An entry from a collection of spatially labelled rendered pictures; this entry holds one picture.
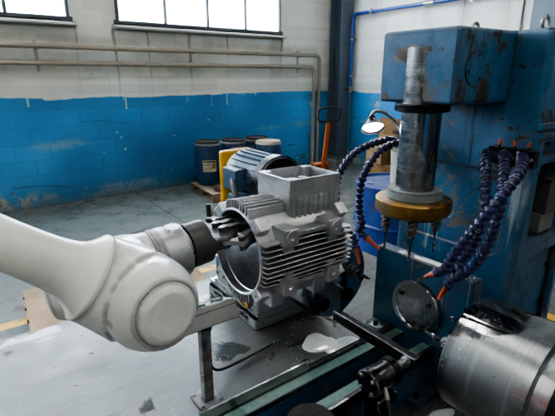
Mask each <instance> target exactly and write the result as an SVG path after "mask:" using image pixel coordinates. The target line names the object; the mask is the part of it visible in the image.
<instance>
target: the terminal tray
mask: <svg viewBox="0 0 555 416"><path fill-rule="evenodd" d="M304 166H305V165H299V166H293V167H286V168H275V169H269V170H262V171H258V192H259V194H263V193H268V194H269V193H270V195H272V194H273V195H274V196H276V198H277V197H279V200H282V203H283V202H285V203H286V213H287V215H288V216H289V217H292V218H293V219H295V218H296V216H298V217H299V218H301V215H304V216H306V214H309V215H311V213H314V214H317V211H319V212H320V213H322V211H324V212H326V211H327V210H331V206H332V205H333V204H334V203H335V202H338V200H339V179H340V173H337V172H334V171H330V170H327V169H323V168H317V167H313V166H310V165H306V166H307V167H304ZM265 171H268V172H265ZM330 172H332V173H330ZM289 178H294V179H289Z"/></svg>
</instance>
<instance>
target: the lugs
mask: <svg viewBox="0 0 555 416"><path fill-rule="evenodd" d="M225 205H226V201H224V202H220V203H219V204H218V205H217V207H216V208H215V211H216V213H217V216H220V214H221V213H222V212H223V210H225ZM331 211H332V213H333V215H336V216H338V217H343V216H345V215H346V214H347V213H348V210H347V208H346V206H345V205H344V203H343V202H342V201H339V202H335V203H334V204H333V205H332V206H331ZM251 228H252V230H253V232H254V234H255V237H256V238H257V237H261V236H264V235H267V234H268V233H269V231H270V230H271V228H270V226H269V224H268V221H267V219H266V218H265V217H264V218H260V219H256V220H254V222H253V223H252V224H251ZM217 271H218V272H219V275H220V277H221V279H222V278H225V275H224V273H223V271H222V270H221V265H219V266H218V267H217ZM342 272H344V268H343V266H342V264H340V265H339V274H341V273H342ZM251 296H252V297H253V299H254V303H255V304H258V303H261V302H263V301H265V300H266V299H268V298H269V297H270V293H269V291H268V288H266V289H265V288H263V287H262V288H259V289H256V290H255V291H254V292H253V293H251Z"/></svg>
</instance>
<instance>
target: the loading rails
mask: <svg viewBox="0 0 555 416"><path fill-rule="evenodd" d="M377 332H379V333H380V334H382V335H384V336H385V337H387V338H389V339H390V340H393V341H394V342H396V343H398V344H399V345H401V346H402V347H403V339H404V332H403V331H401V330H400V329H398V328H396V324H395V323H391V324H388V325H387V326H385V327H383V328H381V329H379V330H377ZM435 347H436V346H435V345H433V344H432V345H431V346H428V345H427V344H425V343H420V344H418V345H416V346H415V347H413V348H411V349H410V350H409V351H411V352H413V353H414V354H415V355H417V356H419V357H420V360H419V367H418V368H417V369H415V370H414V371H412V370H411V369H410V368H408V367H405V368H404V369H402V370H403V380H402V382H401V383H399V384H398V385H395V386H392V387H391V388H392V389H393V390H395V391H396V401H395V402H394V403H392V404H391V409H392V411H394V410H395V409H397V408H399V407H400V406H402V405H403V404H404V403H407V404H408V405H409V406H410V407H412V408H413V409H415V410H417V409H418V408H420V407H421V406H422V405H424V404H425V397H424V396H423V395H421V394H420V393H421V392H422V391H424V390H426V389H427V388H428V387H430V386H431V379H432V372H433V365H434V354H435ZM384 356H388V355H387V354H386V353H384V352H383V351H381V350H379V349H378V348H376V347H374V346H373V345H372V344H370V343H368V342H367V341H365V340H364V339H362V338H360V339H359V340H357V341H355V342H353V343H350V344H349V345H347V346H345V347H342V348H341V349H339V350H337V351H334V352H332V353H330V354H328V355H326V356H324V357H322V358H320V359H318V360H316V361H314V362H312V363H310V364H308V365H307V364H306V363H305V362H302V363H300V364H298V365H296V366H294V367H292V368H290V369H288V370H286V371H284V372H282V373H280V374H278V375H275V376H273V377H271V378H269V379H267V380H265V381H263V382H261V383H259V384H257V385H255V386H253V387H251V388H249V389H247V390H244V391H242V392H240V393H238V394H237V395H234V396H232V397H230V398H229V399H226V400H224V401H222V402H220V403H219V404H216V405H214V406H212V407H210V408H208V409H205V410H203V411H201V412H200V413H198V414H199V416H287V415H288V413H289V412H290V411H291V409H293V408H294V407H296V406H298V405H299V404H305V403H314V404H320V405H322V406H324V407H326V408H327V409H328V410H329V411H330V412H331V413H332V414H333V415H334V416H363V413H364V402H363V401H362V400H361V393H362V390H361V389H360V388H359V387H358V386H359V384H358V372H359V371H360V370H361V369H363V368H364V367H366V366H371V365H372V364H374V363H376V362H377V361H378V360H379V359H381V358H382V357H384Z"/></svg>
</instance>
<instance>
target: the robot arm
mask: <svg viewBox="0 0 555 416"><path fill-rule="evenodd" d="M253 243H256V239H255V237H254V234H253V231H252V229H251V228H250V226H249V224H248V223H247V221H246V220H245V219H244V217H243V216H242V215H241V214H239V213H238V212H235V213H230V214H227V215H220V216H214V217H207V218H206V223H205V222H204V221H202V220H193V221H190V222H187V223H185V224H182V225H178V224H176V223H174V222H173V223H171V224H168V225H163V226H160V227H158V228H155V229H148V230H146V231H145V232H142V233H138V234H122V235H117V236H114V237H113V236H111V235H108V234H105V235H103V236H102V237H100V238H98V239H94V240H91V241H77V240H72V239H66V238H63V237H60V236H58V235H55V234H51V233H48V232H45V231H44V230H41V229H37V228H35V227H32V226H30V225H27V224H24V223H22V222H21V221H18V220H14V219H13V218H11V217H9V216H6V215H4V214H1V213H0V272H2V273H4V274H7V275H8V276H10V277H14V278H16V279H18V280H20V281H24V282H25V283H28V284H30V285H32V286H35V287H37V288H39V289H41V290H42V291H43V295H44V297H45V302H46V304H47V305H48V307H49V309H50V311H51V313H52V314H53V316H54V317H55V318H56V319H58V320H70V321H72V322H75V323H76V324H79V325H81V326H83V327H84V328H86V329H89V330H91V331H93V332H94V333H96V334H98V335H100V336H102V337H103V338H105V339H107V340H108V341H110V342H118V343H119V344H120V345H122V346H123V347H126V348H128V349H130V350H134V351H138V352H158V351H162V350H165V349H167V348H170V347H172V346H174V345H175V344H177V343H179V342H180V341H181V340H183V339H184V338H185V336H186V335H187V332H188V330H189V329H190V327H191V326H192V323H193V320H194V319H195V316H196V312H197V311H198V308H199V297H198V293H197V288H196V285H195V283H194V281H193V279H192V277H191V276H190V274H192V272H193V271H194V268H195V267H199V266H201V265H203V264H206V263H209V262H211V261H213V260H214V259H215V257H216V253H217V252H218V251H219V250H223V249H228V248H230V247H231V246H239V247H240V251H245V250H246V249H247V248H248V247H249V246H250V245H251V244H253Z"/></svg>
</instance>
